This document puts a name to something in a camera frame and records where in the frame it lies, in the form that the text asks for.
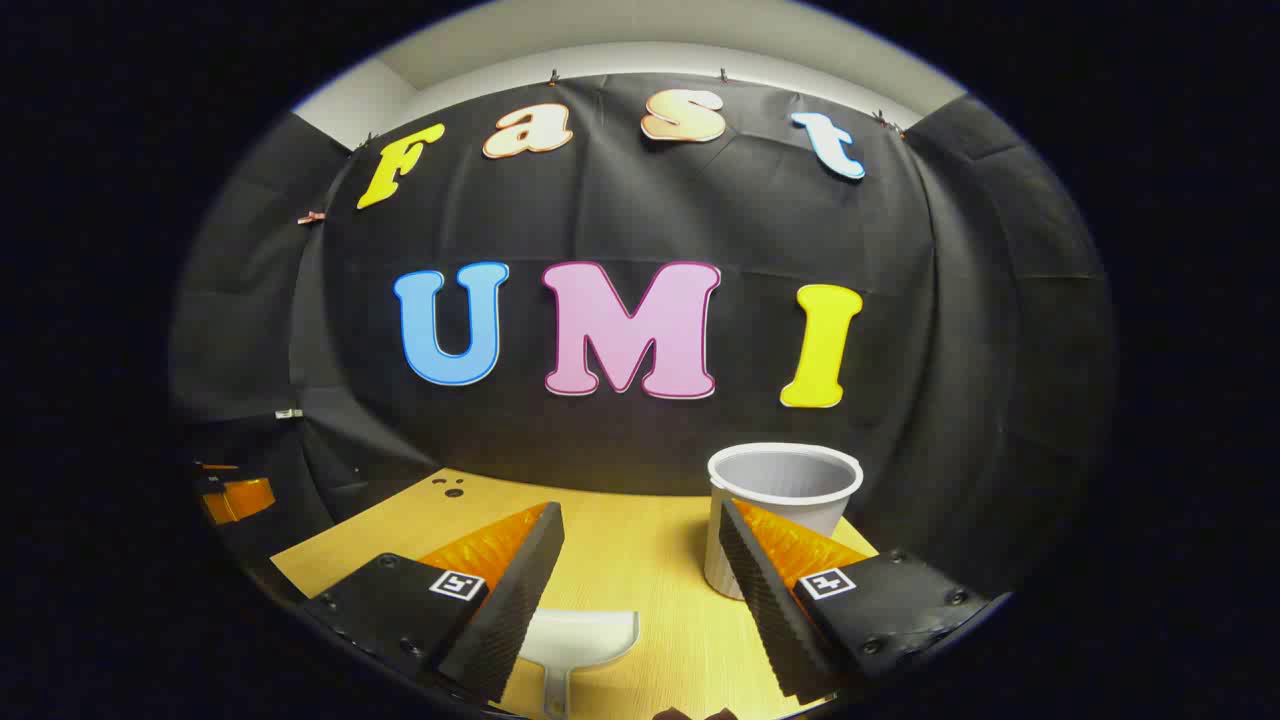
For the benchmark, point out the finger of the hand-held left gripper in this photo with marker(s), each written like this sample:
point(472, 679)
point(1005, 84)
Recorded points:
point(238, 498)

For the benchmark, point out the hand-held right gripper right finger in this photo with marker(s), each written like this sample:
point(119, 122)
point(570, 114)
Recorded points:
point(770, 610)

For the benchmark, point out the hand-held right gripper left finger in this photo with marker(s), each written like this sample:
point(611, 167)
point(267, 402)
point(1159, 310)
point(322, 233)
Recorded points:
point(510, 610)

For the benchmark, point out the white ribbed garbage bin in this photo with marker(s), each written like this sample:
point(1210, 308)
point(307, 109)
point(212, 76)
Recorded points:
point(790, 475)

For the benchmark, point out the wooden desktop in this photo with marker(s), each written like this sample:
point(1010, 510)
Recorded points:
point(630, 540)

